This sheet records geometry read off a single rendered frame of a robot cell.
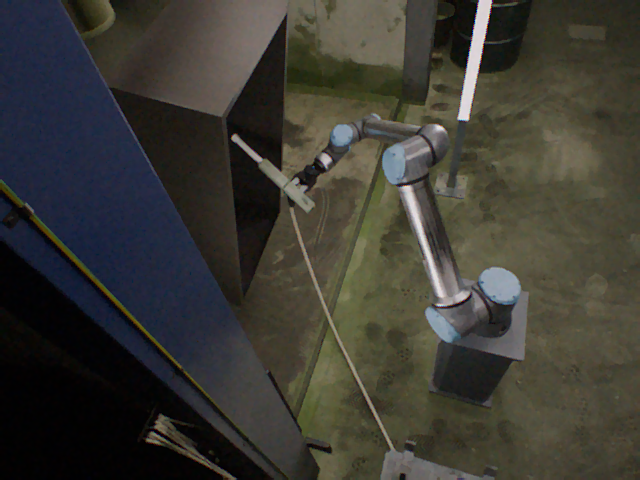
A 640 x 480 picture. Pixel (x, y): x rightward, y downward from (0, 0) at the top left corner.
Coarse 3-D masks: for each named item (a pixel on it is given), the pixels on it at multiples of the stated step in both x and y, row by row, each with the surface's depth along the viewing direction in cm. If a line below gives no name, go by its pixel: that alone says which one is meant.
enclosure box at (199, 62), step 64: (192, 0) 149; (256, 0) 152; (128, 64) 129; (192, 64) 131; (256, 64) 137; (192, 128) 127; (256, 128) 207; (192, 192) 153; (256, 192) 245; (256, 256) 236
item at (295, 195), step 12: (240, 144) 204; (252, 156) 203; (264, 168) 201; (276, 168) 202; (276, 180) 200; (288, 180) 200; (288, 192) 199; (300, 192) 199; (300, 204) 199; (312, 204) 198
